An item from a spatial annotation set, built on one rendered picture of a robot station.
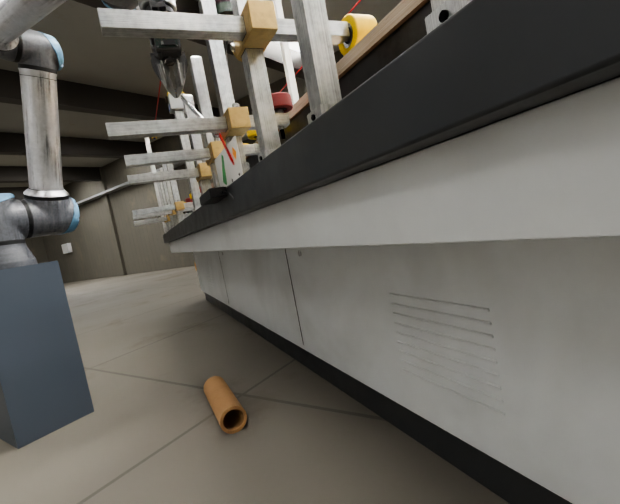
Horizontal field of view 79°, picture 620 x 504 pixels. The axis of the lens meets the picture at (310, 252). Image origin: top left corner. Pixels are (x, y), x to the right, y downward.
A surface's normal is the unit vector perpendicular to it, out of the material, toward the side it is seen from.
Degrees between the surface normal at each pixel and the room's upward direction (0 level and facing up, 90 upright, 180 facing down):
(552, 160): 90
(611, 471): 90
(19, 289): 90
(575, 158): 90
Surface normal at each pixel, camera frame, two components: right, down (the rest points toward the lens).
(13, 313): 0.80, -0.11
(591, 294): -0.89, 0.20
